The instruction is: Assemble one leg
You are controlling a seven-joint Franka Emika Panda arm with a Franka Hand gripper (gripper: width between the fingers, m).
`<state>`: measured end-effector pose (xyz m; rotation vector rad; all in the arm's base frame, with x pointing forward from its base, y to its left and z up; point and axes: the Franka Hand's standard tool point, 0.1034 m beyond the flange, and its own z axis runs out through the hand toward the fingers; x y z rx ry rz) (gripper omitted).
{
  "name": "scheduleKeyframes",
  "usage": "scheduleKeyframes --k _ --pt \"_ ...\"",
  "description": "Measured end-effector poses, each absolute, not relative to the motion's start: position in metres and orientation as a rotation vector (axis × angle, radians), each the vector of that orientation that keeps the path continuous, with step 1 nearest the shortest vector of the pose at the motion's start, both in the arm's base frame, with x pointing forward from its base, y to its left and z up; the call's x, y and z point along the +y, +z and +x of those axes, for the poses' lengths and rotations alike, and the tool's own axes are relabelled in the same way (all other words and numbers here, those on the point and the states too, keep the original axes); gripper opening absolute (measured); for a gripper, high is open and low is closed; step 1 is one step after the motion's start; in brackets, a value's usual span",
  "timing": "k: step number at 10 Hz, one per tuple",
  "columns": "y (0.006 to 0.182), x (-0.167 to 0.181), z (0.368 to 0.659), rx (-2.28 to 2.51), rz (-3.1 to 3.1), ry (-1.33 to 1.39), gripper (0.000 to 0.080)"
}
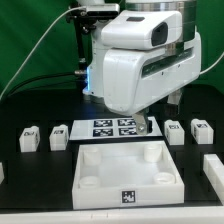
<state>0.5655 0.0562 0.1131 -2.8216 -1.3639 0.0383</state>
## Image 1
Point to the white marker sheet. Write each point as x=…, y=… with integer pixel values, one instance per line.
x=103, y=129

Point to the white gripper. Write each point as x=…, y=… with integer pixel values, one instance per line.
x=127, y=91

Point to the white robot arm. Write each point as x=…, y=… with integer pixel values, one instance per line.
x=143, y=25

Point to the black camera on stand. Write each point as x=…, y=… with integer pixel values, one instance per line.
x=94, y=13

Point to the white block at left edge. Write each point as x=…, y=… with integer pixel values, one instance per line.
x=1, y=173

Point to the white square tabletop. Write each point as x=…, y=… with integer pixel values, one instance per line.
x=126, y=175

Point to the white L-shaped obstacle wall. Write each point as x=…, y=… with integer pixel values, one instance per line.
x=214, y=170

